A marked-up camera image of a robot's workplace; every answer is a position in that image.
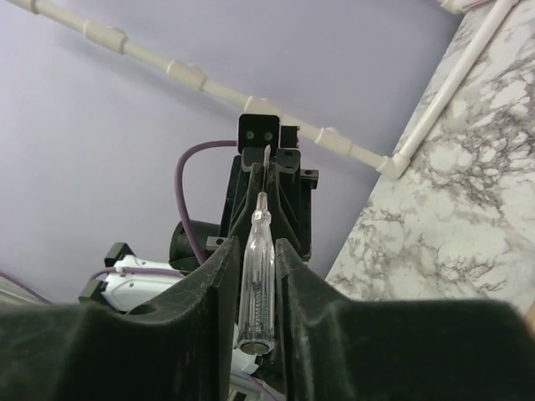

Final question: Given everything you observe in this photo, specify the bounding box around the clear tester screwdriver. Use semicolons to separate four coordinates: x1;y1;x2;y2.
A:
237;145;275;356

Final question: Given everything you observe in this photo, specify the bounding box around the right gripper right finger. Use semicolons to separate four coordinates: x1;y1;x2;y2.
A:
276;239;534;400

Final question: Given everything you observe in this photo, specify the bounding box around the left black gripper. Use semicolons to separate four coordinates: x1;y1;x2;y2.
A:
169;114;318;267

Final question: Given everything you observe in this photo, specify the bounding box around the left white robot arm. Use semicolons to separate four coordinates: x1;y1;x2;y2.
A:
79;114;318;313

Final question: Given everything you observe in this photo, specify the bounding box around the white pvc pipe rack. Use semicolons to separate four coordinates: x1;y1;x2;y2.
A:
13;1;515;178

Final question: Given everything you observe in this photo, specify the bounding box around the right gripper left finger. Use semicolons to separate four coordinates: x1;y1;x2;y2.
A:
1;238;240;400

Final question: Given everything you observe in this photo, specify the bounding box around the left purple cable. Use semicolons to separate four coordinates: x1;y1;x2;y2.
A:
0;140;277;401

